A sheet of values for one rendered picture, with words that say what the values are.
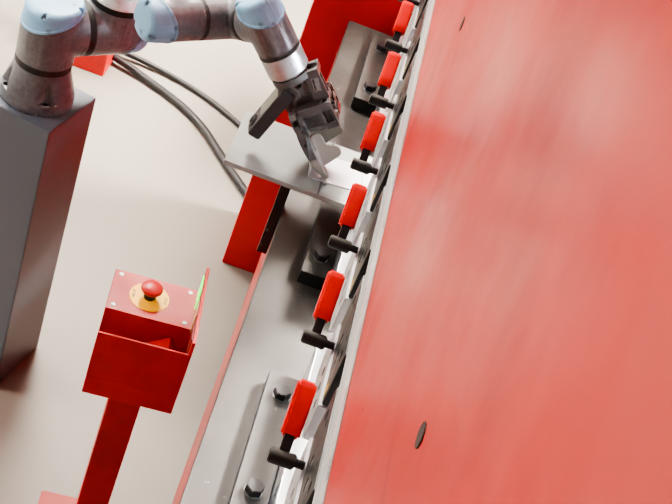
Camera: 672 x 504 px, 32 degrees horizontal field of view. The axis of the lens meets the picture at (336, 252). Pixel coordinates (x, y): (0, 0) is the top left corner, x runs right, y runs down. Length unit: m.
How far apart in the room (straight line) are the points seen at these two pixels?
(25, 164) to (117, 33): 0.33
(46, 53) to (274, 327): 0.77
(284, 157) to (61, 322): 1.15
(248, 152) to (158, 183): 1.54
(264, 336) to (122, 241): 1.50
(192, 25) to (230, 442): 0.70
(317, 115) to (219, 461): 0.66
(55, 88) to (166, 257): 1.07
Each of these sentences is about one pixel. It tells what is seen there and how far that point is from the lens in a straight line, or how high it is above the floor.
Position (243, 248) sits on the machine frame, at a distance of 3.42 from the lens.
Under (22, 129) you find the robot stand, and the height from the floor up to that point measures 0.75.
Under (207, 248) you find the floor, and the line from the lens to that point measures 3.50.
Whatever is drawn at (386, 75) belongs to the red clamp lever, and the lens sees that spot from 1.94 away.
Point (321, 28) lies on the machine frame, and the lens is 3.01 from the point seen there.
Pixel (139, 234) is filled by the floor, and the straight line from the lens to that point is 3.47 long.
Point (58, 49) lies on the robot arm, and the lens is 2.42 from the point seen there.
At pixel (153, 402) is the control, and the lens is 2.09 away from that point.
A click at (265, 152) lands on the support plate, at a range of 2.17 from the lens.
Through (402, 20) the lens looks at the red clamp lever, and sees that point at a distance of 2.12.
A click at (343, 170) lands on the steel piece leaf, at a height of 1.00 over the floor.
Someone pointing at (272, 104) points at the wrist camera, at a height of 1.12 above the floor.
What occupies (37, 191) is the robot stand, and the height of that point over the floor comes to 0.62.
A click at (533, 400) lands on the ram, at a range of 0.53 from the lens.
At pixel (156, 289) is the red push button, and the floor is 0.81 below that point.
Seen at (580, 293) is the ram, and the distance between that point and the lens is 0.52.
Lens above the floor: 2.21
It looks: 37 degrees down
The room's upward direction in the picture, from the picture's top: 23 degrees clockwise
